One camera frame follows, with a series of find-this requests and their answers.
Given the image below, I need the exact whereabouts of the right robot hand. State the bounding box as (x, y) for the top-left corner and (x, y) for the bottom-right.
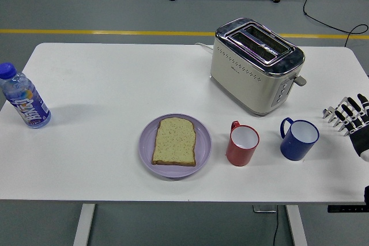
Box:
(334, 93), (369, 205)

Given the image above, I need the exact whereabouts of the blue enamel cup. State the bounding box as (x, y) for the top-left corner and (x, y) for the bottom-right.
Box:
(280, 117), (320, 161)

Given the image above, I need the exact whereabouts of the black desk control panel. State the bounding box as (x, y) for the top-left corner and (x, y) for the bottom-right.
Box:
(327, 205), (369, 214)

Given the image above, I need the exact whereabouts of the red enamel cup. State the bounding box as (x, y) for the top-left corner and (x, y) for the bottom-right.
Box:
(225, 120), (260, 167)

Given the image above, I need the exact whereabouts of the slice of toast bread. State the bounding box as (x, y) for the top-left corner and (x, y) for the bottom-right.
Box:
(151, 117), (198, 168)

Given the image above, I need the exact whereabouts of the metal toast rack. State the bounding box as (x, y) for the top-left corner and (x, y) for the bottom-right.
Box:
(322, 97), (367, 138)

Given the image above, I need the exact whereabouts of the grey box under table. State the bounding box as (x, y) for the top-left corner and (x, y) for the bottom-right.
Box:
(253, 205), (277, 214)

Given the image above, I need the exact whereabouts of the cream and chrome toaster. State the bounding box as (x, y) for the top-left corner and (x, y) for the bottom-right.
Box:
(209, 17), (307, 118)

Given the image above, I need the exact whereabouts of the purple round plate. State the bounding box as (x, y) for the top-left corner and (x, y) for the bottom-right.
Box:
(138, 113), (213, 179)

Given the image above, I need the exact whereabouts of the yellow floor tape line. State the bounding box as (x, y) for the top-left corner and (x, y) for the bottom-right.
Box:
(0, 28), (369, 40)

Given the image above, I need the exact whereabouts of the plastic bottle with blue cap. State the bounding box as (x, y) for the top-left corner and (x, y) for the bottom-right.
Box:
(0, 62), (52, 129)

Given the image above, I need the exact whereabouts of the black cable under table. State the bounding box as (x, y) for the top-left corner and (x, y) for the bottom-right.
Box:
(272, 213), (280, 246)

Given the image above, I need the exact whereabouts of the white toaster cord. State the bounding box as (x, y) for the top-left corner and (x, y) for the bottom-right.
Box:
(194, 42), (214, 54)

